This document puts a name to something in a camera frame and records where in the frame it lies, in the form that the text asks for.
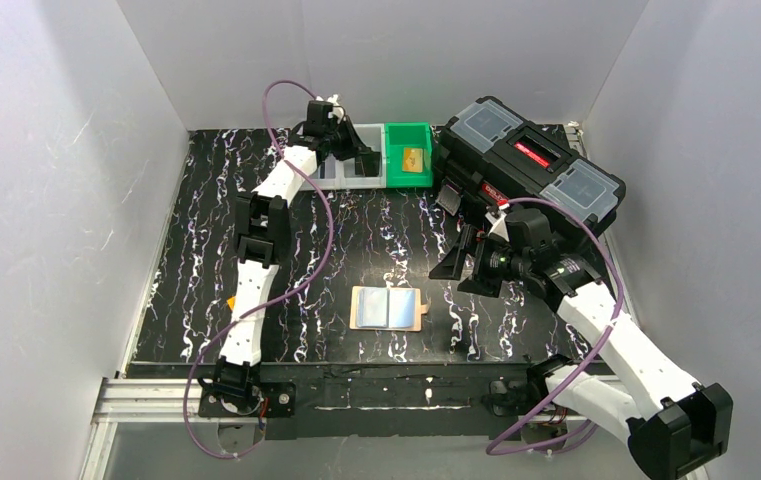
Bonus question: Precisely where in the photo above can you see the beige leather card holder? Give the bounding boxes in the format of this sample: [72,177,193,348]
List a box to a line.
[349,286,430,332]

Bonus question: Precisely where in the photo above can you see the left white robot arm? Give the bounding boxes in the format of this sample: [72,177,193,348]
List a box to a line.
[199,94,382,414]

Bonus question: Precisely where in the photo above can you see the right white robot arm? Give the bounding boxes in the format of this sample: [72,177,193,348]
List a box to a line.
[430,206,734,479]

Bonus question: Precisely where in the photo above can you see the gold card in bin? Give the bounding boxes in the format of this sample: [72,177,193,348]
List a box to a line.
[401,147,424,174]

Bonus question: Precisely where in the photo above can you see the left white storage bin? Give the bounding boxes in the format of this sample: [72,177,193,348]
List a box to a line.
[289,122,339,191]

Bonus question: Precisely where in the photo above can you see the white storage bin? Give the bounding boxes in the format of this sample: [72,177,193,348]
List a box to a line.
[289,122,339,191]
[336,123,386,190]

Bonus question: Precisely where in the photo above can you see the middle white storage bin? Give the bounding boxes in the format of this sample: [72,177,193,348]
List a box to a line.
[336,123,386,190]

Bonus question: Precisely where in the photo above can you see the green storage bin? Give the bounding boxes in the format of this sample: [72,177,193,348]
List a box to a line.
[384,122,433,188]

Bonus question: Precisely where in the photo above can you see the black plastic toolbox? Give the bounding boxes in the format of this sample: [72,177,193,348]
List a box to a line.
[431,96,626,235]

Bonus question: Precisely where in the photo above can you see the aluminium frame rail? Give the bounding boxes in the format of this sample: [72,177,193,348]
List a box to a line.
[78,374,709,480]

